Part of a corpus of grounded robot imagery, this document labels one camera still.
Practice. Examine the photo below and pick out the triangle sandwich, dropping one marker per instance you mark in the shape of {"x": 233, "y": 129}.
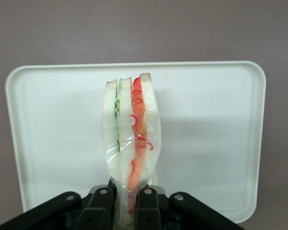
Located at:
{"x": 127, "y": 124}

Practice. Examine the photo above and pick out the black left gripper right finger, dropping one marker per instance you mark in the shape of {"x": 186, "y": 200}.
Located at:
{"x": 148, "y": 208}

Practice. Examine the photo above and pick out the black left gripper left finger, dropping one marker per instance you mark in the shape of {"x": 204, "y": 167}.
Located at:
{"x": 96, "y": 208}

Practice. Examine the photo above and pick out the cream rectangular tray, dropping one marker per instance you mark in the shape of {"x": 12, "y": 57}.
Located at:
{"x": 50, "y": 119}

